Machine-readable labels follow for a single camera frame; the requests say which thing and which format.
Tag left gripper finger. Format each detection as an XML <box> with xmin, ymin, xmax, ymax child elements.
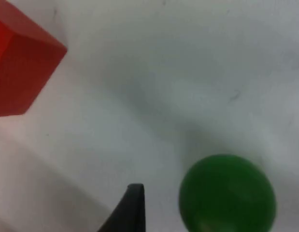
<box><xmin>97</xmin><ymin>183</ymin><xmax>146</xmax><ymax>232</ymax></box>

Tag red cube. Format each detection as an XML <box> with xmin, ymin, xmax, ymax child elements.
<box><xmin>0</xmin><ymin>0</ymin><xmax>68</xmax><ymax>118</ymax></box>

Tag green ball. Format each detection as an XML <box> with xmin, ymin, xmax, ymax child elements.
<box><xmin>179</xmin><ymin>154</ymin><xmax>277</xmax><ymax>232</ymax></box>

